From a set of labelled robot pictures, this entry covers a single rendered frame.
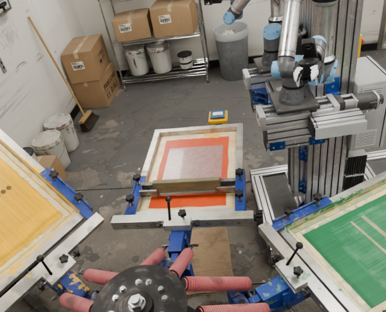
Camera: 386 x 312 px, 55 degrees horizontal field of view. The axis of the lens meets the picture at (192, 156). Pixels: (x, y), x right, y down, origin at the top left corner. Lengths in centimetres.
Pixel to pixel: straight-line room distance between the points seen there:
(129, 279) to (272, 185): 200
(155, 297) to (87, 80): 408
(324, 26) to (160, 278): 130
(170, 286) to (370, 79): 165
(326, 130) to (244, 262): 125
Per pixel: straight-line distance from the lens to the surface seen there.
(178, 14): 487
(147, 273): 126
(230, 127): 238
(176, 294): 120
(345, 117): 209
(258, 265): 282
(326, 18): 185
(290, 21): 175
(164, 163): 224
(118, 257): 310
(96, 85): 505
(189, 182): 191
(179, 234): 169
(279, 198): 297
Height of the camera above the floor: 230
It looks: 37 degrees down
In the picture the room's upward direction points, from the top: 12 degrees counter-clockwise
